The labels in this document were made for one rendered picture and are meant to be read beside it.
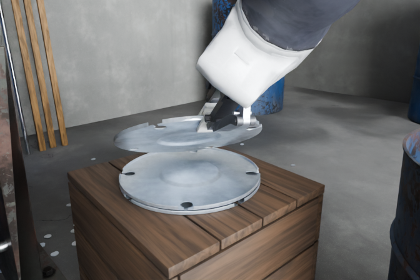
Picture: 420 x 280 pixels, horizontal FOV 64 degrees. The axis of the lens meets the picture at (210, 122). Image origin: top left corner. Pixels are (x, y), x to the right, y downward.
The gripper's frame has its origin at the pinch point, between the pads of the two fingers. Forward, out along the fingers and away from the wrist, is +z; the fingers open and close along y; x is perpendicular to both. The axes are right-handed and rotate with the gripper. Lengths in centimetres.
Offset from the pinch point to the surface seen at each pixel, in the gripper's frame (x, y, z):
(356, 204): -75, -11, 63
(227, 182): -6.7, -7.9, 14.6
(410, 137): -33.8, -6.6, -5.1
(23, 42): 53, 91, 115
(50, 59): 42, 87, 124
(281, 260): -14.9, -23.3, 14.2
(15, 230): 35, -10, 37
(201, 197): -0.3, -10.8, 11.5
